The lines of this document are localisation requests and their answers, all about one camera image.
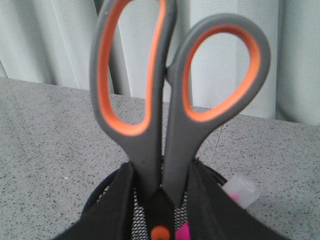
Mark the grey orange scissors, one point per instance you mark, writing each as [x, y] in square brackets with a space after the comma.
[162, 146]

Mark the white curtain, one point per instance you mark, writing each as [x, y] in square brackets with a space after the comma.
[48, 41]

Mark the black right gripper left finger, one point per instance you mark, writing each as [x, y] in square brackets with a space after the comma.
[111, 217]

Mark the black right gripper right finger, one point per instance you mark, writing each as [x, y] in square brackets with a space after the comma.
[213, 215]

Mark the pink highlighter pen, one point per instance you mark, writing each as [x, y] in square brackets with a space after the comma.
[242, 190]

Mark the black mesh pen cup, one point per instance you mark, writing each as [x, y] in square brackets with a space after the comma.
[175, 212]

